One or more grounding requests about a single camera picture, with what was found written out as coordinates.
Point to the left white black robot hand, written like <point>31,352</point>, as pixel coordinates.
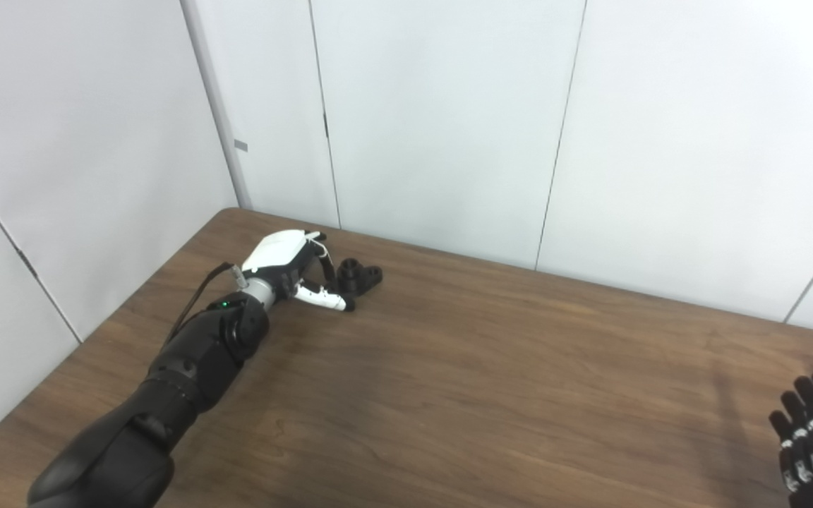
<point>279,250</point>

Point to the black plastic holder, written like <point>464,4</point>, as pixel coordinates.
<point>358,276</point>

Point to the grey wall corner post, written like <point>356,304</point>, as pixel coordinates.
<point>219,113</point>

